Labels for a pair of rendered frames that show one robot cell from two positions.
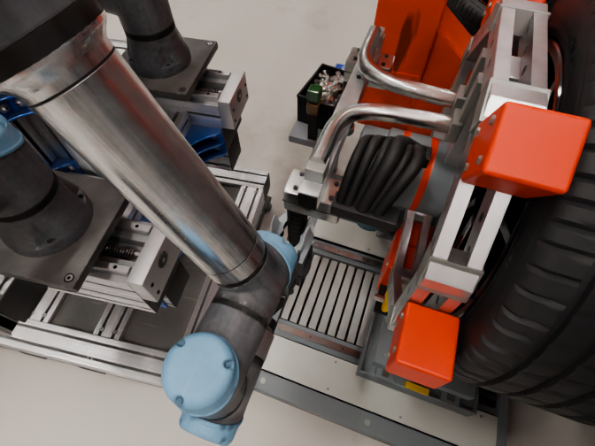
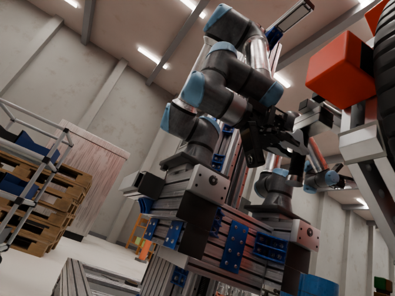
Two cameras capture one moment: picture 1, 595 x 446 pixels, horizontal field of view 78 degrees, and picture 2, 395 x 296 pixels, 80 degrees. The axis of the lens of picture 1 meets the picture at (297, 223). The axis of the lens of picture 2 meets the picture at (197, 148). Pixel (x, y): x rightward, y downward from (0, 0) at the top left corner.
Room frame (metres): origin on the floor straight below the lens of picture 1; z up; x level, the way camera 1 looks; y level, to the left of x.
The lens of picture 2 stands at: (-0.18, -0.30, 0.51)
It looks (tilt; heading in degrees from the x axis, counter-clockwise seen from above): 24 degrees up; 55
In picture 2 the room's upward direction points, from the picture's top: 21 degrees clockwise
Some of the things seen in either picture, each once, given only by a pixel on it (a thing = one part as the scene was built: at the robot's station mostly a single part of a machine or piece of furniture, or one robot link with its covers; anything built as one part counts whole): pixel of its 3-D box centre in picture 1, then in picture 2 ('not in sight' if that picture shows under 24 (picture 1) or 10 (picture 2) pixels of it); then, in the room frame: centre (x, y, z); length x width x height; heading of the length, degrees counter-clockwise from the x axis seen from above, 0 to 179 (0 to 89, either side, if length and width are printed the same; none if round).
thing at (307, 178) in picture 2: not in sight; (313, 182); (1.13, 0.33, 1.12); 0.11 x 0.08 x 0.11; 63
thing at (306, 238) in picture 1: (305, 235); (298, 139); (0.31, -0.01, 0.85); 0.09 x 0.03 x 0.06; 152
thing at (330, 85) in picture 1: (327, 96); not in sight; (1.08, -0.11, 0.51); 0.20 x 0.14 x 0.13; 152
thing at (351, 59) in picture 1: (368, 67); not in sight; (0.66, -0.14, 0.93); 0.09 x 0.05 x 0.05; 70
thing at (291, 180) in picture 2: (297, 224); (298, 157); (0.35, 0.00, 0.83); 0.04 x 0.04 x 0.16
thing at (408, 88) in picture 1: (418, 47); not in sight; (0.56, -0.20, 1.03); 0.19 x 0.18 x 0.11; 70
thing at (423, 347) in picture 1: (421, 344); (343, 73); (0.13, -0.18, 0.85); 0.09 x 0.08 x 0.07; 160
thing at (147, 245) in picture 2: not in sight; (146, 246); (3.12, 4.97, 0.33); 0.29 x 0.28 x 0.66; 149
